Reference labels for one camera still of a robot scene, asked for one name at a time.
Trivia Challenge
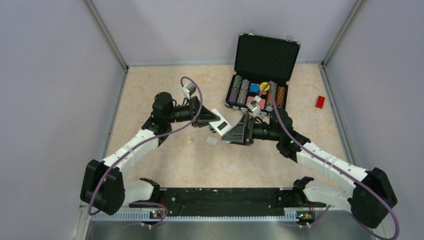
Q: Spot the red block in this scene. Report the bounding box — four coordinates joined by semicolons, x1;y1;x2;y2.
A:
315;95;326;109

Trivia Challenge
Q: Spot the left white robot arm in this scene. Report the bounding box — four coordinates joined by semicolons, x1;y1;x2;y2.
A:
80;92;222;216

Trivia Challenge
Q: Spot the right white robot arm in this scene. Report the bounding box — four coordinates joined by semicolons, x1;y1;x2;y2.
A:
221;108;398;229

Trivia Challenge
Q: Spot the white battery cover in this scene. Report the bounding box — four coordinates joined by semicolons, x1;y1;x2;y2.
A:
206;136;218;146

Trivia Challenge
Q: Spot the blue dealer chip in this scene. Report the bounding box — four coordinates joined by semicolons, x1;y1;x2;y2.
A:
249;83;261;93

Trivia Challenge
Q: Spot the black poker chip case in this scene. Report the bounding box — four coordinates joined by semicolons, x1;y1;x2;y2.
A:
224;33;301;115

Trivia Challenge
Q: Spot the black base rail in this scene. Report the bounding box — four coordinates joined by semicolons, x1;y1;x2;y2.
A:
89;187;332;229

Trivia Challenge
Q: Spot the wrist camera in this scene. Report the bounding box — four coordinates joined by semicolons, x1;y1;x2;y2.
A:
182;82;197;100
246;95;261;118

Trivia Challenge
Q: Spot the yellow dealer chip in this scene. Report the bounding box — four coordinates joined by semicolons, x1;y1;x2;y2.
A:
259;82;270;92

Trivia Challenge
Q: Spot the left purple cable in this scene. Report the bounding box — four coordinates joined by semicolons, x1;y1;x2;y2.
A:
87;76;204;229

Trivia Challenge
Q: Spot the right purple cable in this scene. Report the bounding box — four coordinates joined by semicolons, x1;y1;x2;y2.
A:
258;80;401;240

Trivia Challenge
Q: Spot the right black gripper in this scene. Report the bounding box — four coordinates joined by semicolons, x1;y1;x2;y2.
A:
222;111;282;146

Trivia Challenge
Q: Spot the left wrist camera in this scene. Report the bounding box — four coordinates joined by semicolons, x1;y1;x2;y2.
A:
182;82;197;100

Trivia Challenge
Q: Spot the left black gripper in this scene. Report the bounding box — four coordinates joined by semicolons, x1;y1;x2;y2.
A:
166;95;221;128

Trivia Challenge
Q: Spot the white remote control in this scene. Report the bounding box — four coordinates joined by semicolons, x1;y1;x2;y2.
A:
208;108;233;137

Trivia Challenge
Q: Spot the purple cable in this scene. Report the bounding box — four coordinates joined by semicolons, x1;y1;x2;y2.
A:
258;80;401;240
87;76;204;229

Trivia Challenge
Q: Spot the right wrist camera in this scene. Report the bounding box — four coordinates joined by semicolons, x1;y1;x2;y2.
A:
246;95;261;118

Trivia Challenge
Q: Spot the red card deck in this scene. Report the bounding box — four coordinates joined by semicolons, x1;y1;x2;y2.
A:
245;96;266;110

